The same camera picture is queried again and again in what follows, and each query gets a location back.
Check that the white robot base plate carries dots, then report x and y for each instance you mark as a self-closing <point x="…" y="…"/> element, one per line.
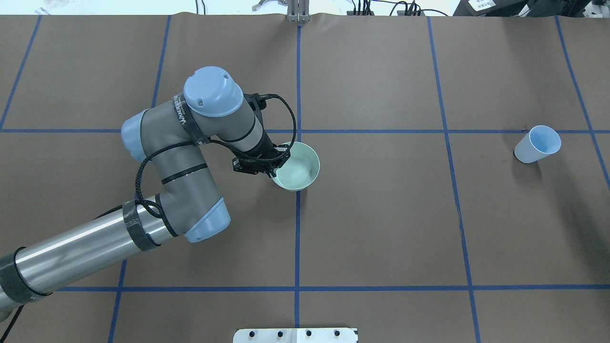
<point x="296" y="335"/>

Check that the light blue paper cup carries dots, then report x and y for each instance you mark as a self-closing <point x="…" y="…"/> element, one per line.
<point x="540" y="142"/>

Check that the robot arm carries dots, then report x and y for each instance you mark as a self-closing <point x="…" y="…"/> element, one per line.
<point x="175" y="193"/>

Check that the brown paper table mat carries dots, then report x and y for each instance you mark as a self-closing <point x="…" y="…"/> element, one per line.
<point x="422" y="225"/>

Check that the green ceramic bowl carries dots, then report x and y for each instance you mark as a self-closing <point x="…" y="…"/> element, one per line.
<point x="300" y="170"/>

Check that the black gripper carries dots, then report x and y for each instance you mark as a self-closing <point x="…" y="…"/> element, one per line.
<point x="262" y="150"/>

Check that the aluminium frame post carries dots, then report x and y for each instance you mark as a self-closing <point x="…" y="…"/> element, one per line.
<point x="298" y="11"/>

